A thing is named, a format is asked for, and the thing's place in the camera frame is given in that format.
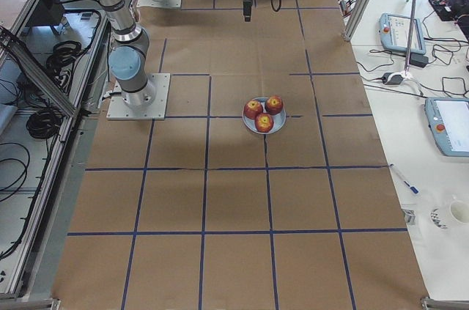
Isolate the red apple plate outer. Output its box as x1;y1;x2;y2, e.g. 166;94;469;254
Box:
265;95;284;116

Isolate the red apple plate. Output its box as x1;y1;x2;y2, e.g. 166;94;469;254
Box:
243;99;263;120
265;95;284;116
254;113;274;133

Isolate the red apple plate rear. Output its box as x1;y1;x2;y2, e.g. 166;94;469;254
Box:
243;99;263;120

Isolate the red apple plate front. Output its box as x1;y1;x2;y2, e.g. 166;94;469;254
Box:
254;113;274;133

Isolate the teach pendant far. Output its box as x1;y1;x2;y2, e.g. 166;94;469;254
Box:
379;13;426;55

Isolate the teach pendant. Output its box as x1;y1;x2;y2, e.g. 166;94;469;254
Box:
424;97;468;158
379;13;426;55

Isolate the green tipped reach stick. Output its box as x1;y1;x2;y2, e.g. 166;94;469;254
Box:
385;0;416;85

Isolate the teach pendant near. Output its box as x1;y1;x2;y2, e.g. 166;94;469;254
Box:
424;97;468;158

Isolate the blue white pen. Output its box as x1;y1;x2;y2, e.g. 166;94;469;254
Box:
389;163;419;194

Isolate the white mug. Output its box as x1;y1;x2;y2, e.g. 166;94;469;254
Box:
448;199;468;225

